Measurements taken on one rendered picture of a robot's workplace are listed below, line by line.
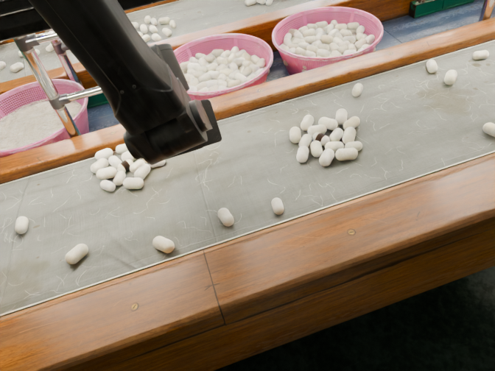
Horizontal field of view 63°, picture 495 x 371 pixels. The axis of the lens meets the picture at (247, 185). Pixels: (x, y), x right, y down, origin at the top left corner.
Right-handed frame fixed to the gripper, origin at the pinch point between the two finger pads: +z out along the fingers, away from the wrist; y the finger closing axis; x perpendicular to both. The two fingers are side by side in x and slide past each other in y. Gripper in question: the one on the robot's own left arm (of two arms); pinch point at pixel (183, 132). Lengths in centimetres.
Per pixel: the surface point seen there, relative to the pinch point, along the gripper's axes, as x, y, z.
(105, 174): 2.8, 15.8, 6.9
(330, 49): -10, -40, 28
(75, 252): 12.7, 21.3, -6.1
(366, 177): 16.2, -26.5, -6.0
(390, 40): -8, -61, 36
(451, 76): 5, -54, 6
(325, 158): 11.4, -21.5, -3.4
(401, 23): -13, -69, 42
